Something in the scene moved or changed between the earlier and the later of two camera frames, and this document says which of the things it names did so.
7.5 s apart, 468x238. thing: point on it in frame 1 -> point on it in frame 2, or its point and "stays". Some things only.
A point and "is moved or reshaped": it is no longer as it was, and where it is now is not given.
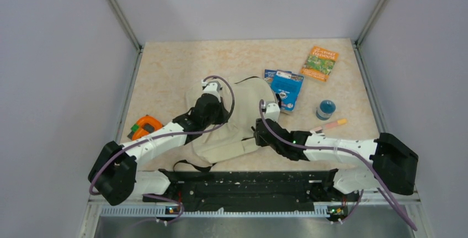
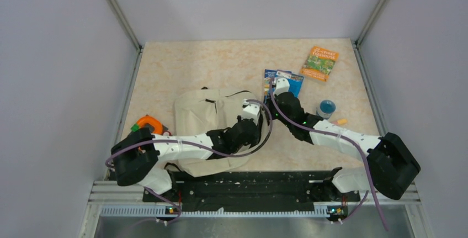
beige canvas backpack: (237, 138) is moved or reshaped
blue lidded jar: (325, 110) stays
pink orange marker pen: (341, 121) stays
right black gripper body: (261, 142) -> (277, 114)
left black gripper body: (218, 117) -> (253, 139)
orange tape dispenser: (145, 125) stays
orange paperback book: (320, 63) stays
